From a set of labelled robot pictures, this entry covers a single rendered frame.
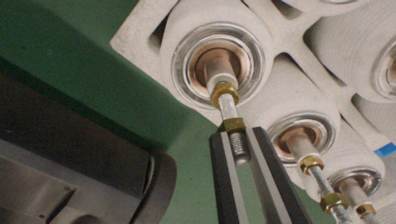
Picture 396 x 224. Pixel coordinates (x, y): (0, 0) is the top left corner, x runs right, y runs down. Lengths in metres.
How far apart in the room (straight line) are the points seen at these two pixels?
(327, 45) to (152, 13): 0.18
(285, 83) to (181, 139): 0.36
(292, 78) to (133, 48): 0.17
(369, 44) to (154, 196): 0.39
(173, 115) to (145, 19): 0.31
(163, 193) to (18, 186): 0.23
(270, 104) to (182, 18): 0.12
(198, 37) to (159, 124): 0.39
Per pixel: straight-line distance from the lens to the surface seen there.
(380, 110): 0.35
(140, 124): 0.55
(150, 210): 0.47
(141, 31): 0.25
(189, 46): 0.18
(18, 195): 0.48
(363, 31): 0.25
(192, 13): 0.18
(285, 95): 0.24
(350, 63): 0.25
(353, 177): 0.34
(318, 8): 0.20
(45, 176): 0.42
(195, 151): 0.60
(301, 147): 0.24
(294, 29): 0.27
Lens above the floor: 0.42
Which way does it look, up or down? 54 degrees down
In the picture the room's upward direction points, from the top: 176 degrees clockwise
